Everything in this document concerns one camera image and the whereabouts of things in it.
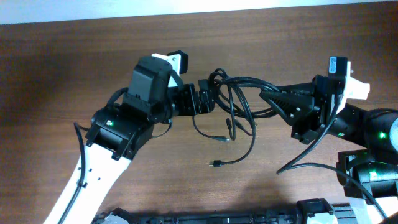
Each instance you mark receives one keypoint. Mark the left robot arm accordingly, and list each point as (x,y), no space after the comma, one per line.
(156,94)

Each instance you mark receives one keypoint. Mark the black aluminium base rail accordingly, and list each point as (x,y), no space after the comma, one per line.
(305,211)

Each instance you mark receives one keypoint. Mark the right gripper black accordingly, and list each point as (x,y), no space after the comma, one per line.
(309,114)

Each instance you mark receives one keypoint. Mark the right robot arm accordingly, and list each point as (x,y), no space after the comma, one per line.
(368,175)

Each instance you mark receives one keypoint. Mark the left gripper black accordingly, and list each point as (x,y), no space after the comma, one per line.
(191,107)

